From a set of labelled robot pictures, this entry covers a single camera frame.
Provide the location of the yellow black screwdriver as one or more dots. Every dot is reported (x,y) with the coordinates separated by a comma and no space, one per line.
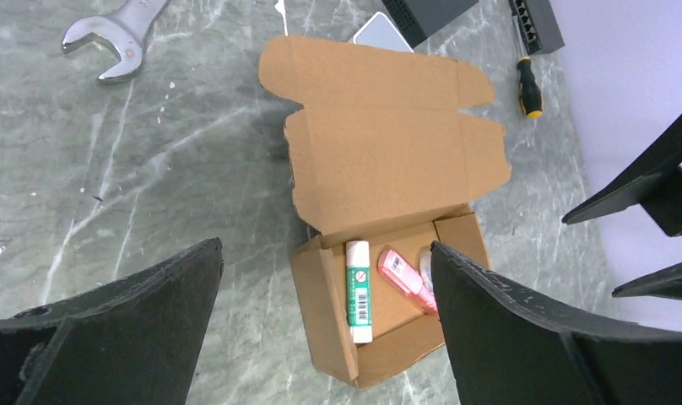
(529,93)

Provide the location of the brown cardboard box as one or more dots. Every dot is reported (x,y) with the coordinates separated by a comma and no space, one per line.
(382,149)

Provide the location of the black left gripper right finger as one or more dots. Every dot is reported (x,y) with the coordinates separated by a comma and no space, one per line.
(509,344)

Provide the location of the green white glue stick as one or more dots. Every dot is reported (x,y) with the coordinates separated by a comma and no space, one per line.
(358,284)

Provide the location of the silver open-end wrench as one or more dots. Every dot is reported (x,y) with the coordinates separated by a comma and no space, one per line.
(123,31)

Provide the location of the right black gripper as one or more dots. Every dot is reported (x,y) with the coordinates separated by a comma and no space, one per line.
(657,170)

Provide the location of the clear tape roll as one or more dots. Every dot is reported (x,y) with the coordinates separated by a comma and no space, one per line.
(425,269)

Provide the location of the black ported switch box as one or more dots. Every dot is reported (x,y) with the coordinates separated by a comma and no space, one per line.
(538,26)

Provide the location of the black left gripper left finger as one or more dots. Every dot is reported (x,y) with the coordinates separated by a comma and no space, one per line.
(132,341)

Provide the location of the black flat network switch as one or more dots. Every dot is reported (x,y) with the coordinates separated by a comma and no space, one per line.
(417,20)

